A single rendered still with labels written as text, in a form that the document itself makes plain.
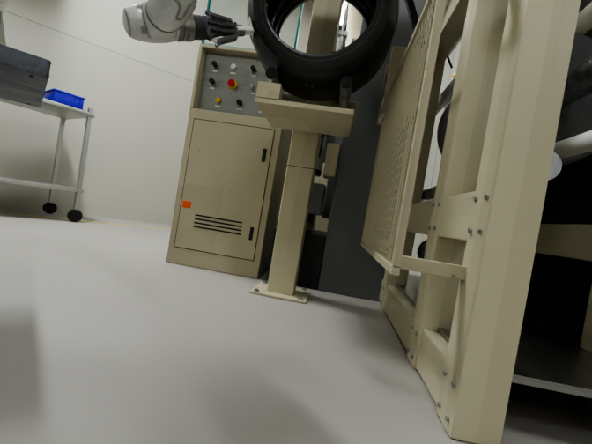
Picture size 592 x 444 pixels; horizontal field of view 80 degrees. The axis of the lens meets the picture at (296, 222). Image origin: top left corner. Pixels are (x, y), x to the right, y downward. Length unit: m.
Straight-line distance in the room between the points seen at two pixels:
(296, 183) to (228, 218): 0.53
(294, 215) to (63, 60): 3.45
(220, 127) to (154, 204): 2.68
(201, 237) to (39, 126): 2.76
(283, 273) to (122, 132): 3.26
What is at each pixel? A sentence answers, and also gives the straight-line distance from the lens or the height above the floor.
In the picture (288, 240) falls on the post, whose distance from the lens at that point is 1.67.
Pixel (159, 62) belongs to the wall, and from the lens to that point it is 4.83.
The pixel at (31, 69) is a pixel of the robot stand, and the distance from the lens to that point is 1.02.
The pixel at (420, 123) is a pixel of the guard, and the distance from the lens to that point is 0.83.
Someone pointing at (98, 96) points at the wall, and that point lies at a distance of 4.58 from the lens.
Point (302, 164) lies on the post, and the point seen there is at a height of 0.63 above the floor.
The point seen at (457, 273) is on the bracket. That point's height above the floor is 0.33.
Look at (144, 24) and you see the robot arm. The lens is 1.26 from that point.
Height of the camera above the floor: 0.40
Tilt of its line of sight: 1 degrees down
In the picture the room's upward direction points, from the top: 9 degrees clockwise
